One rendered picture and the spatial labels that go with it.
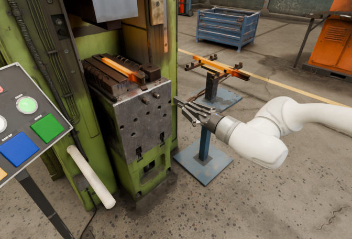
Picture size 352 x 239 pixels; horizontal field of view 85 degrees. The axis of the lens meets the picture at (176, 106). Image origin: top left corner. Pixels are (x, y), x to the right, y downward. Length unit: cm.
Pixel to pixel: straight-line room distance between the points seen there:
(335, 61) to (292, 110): 342
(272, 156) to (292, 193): 131
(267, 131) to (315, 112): 13
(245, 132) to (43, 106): 67
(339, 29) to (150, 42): 324
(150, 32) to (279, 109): 84
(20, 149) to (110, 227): 103
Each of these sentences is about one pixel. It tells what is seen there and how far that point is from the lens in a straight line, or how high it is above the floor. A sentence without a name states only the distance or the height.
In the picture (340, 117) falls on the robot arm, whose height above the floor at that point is 117.
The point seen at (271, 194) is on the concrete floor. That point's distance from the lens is 183.
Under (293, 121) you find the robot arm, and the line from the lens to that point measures 69.
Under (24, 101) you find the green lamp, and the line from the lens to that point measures 78.
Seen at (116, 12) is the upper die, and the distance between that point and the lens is 93.
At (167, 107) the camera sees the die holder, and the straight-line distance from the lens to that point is 122.
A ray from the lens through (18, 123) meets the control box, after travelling 76.
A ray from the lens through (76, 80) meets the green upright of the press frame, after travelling 108.
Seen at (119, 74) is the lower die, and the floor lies 99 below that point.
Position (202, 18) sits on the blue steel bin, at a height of 56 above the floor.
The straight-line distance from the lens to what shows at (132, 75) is 102.
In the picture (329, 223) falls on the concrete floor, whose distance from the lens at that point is 191.
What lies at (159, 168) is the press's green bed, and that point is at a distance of 162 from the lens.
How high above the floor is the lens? 144
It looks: 35 degrees down
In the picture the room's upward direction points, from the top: straight up
